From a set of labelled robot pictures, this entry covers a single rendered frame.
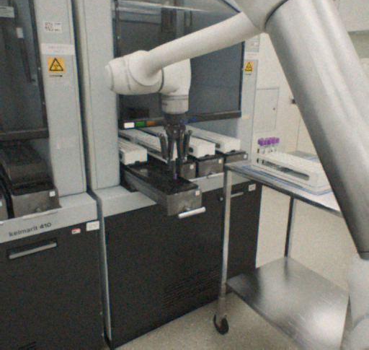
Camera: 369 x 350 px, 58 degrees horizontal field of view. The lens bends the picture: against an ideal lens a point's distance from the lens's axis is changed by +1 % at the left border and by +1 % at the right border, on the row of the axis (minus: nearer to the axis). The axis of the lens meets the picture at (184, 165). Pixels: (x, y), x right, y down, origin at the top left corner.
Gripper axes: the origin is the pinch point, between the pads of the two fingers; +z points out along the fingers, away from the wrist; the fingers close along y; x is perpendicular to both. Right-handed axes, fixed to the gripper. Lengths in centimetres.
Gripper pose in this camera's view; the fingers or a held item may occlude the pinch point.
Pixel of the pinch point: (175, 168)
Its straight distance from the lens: 119.0
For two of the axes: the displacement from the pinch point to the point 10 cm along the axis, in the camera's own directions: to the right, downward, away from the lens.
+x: 5.6, 2.5, -7.9
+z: -0.1, 9.6, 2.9
